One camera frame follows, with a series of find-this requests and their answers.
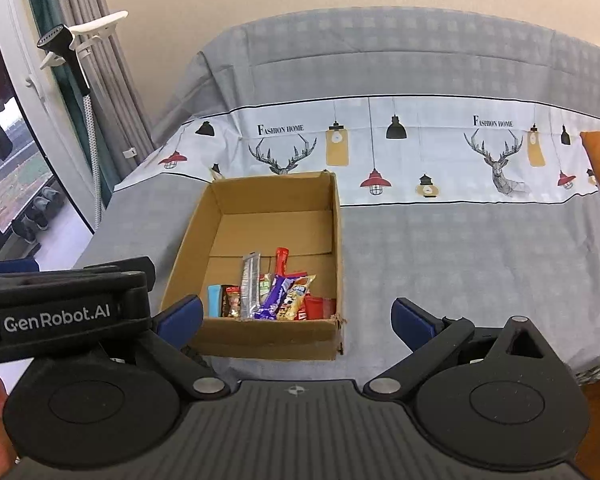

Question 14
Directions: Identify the yellow red snack packet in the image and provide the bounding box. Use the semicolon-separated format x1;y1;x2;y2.
276;274;317;322

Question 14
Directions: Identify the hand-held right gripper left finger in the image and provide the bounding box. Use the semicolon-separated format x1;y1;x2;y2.
100;294;237;403

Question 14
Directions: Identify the brown cardboard box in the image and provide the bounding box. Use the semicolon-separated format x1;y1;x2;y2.
159;170;347;362

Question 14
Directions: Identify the slim red snack packet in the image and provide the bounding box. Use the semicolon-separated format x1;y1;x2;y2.
274;247;291;281

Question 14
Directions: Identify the grey printed bed sheet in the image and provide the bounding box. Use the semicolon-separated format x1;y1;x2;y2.
80;7;600;381

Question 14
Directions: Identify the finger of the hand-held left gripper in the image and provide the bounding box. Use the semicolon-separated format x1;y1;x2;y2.
80;256;157;292

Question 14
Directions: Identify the purple snack packet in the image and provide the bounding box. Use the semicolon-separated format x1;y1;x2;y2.
253;274;295;321

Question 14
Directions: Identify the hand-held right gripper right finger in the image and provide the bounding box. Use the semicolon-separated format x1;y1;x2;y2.
362;296;564;402

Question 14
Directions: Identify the white plastic hanger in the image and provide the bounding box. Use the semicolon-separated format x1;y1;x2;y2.
40;10;129;71

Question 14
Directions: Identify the silver snack packet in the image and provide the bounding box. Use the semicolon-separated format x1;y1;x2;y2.
239;252;262;319

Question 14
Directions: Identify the black garment steamer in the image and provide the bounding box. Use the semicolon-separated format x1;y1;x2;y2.
36;24;104;235

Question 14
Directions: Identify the dark brown snack bar packet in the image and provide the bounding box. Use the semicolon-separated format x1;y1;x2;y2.
221;285;242;319

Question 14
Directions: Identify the grey shoe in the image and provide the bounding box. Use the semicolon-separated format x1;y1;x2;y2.
9;212;42;246
29;186;67;232

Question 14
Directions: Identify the large red snack packet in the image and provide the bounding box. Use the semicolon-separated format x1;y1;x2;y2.
296;296;337;322

